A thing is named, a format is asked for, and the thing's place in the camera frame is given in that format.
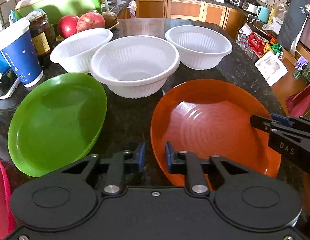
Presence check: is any orange plastic plate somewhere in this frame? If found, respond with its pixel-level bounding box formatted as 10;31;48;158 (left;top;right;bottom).
150;79;281;186

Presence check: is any green plastic plate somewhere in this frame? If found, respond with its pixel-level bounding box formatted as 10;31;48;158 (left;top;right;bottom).
7;73;107;177

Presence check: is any white bowl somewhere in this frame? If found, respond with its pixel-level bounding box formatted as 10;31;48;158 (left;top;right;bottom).
89;35;180;99
165;25;233;70
50;28;113;74

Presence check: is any red plastic plate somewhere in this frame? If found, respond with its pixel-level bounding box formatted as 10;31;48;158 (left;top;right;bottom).
0;161;15;239

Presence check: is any red snack bag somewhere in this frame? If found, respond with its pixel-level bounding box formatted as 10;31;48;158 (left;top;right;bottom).
248;31;266;57

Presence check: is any teal mug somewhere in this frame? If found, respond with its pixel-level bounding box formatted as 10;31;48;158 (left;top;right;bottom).
256;5;270;23

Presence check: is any dark hanging apron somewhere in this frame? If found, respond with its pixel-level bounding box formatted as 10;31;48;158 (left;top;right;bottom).
277;0;310;54

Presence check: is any rice cooker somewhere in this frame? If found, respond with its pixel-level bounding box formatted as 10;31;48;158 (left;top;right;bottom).
242;0;260;15

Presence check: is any white tray with items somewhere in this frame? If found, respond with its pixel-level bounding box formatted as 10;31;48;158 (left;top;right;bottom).
0;75;20;100

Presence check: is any yellow fruit tray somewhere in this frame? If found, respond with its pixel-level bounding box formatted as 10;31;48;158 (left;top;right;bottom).
55;21;119;42

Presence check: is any kiwi fruit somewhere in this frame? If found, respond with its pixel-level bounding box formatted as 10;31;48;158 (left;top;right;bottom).
102;12;118;29

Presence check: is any dark red apple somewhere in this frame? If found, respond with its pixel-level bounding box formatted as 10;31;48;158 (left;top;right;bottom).
57;15;79;38

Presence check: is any blue paper coffee cup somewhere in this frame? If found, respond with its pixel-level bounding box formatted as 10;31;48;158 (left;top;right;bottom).
0;17;44;88

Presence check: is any dark sauce jar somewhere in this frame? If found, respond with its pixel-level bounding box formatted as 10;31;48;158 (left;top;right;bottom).
25;9;52;57

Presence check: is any green cutting board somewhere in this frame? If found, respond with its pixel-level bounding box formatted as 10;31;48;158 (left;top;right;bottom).
14;0;101;24

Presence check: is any white picture frame box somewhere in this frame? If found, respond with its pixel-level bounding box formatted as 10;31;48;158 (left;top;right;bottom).
255;51;288;87

